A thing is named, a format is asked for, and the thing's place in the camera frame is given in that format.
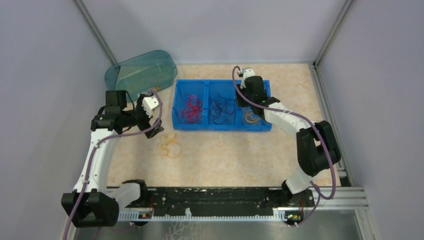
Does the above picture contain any yellow wire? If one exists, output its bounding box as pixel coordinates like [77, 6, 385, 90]
[158, 132, 183, 160]
[241, 110, 264, 127]

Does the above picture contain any red wire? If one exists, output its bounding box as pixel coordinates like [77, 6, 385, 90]
[180, 93, 205, 125]

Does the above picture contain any purple wire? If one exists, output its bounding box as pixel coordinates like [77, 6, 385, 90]
[209, 93, 238, 126]

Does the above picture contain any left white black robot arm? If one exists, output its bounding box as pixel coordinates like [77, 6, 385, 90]
[61, 89, 164, 228]

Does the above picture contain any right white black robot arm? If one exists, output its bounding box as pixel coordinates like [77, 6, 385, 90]
[233, 75, 341, 206]

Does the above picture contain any blue three-compartment plastic bin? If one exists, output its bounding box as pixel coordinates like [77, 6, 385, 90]
[171, 79, 272, 132]

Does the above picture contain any teal transparent plastic tub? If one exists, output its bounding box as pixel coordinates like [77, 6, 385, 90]
[104, 50, 178, 100]

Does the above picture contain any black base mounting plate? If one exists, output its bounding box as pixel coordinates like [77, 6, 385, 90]
[130, 187, 315, 217]

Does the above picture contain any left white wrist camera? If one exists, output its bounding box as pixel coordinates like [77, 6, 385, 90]
[141, 94, 162, 118]

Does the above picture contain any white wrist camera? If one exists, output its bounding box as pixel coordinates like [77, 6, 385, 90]
[237, 67, 256, 89]
[141, 94, 162, 118]

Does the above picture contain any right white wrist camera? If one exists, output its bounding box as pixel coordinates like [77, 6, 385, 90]
[237, 67, 256, 89]

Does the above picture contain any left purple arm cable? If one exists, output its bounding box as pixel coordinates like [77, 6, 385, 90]
[62, 88, 164, 240]

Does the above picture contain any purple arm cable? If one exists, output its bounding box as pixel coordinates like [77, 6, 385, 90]
[62, 88, 164, 240]
[231, 65, 338, 228]

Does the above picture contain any white slotted cable duct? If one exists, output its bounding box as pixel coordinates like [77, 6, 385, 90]
[117, 207, 288, 222]

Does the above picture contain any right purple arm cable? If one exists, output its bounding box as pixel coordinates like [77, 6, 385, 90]
[231, 65, 338, 228]

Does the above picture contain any aluminium frame rail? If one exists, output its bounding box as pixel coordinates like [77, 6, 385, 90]
[68, 187, 369, 212]

